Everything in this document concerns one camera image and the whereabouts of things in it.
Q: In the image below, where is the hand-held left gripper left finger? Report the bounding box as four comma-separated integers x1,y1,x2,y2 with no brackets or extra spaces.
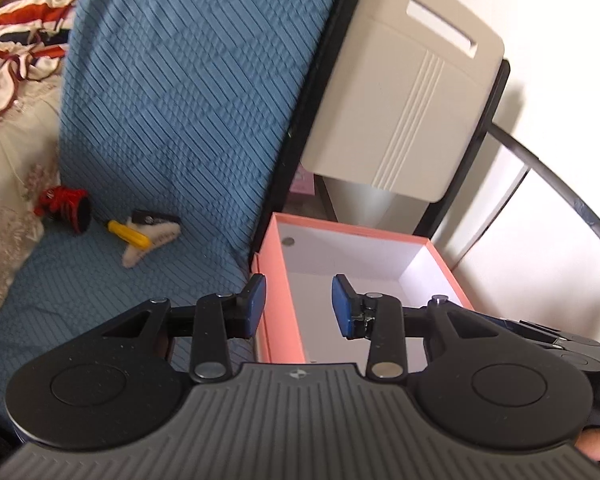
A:
100,273,268,384

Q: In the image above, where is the yellow handle screwdriver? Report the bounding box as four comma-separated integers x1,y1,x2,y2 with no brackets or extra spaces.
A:
96,217,152,250

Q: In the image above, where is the beige floral lace sheet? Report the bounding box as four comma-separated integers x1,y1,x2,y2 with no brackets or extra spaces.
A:
0,42,65,343

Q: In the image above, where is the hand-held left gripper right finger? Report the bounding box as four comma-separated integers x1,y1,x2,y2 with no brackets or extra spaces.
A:
331,274,503,380

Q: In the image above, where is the small black object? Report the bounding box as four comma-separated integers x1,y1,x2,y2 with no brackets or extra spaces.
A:
131,208,180,227

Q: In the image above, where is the cream hair claw clip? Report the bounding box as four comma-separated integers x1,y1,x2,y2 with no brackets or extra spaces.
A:
120,217,182,271

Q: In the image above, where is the red white navy printed blanket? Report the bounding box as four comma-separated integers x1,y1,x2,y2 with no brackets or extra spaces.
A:
0,0,79,133

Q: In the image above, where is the blue quilted sofa cover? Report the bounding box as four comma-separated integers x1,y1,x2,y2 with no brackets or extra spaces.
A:
0,0,349,413

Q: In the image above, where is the red and black toy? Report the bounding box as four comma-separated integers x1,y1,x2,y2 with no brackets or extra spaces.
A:
35,185,92,235

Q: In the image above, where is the small pink box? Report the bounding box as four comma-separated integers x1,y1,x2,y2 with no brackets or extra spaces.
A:
289,166,315,197

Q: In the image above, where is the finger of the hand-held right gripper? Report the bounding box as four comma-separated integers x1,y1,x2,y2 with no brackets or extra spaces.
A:
497,317,600,350

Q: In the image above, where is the black curved tube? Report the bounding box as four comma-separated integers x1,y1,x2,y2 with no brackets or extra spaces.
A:
486,121,600,262

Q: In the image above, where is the pink cardboard box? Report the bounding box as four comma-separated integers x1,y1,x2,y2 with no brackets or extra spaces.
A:
251,212,477,365

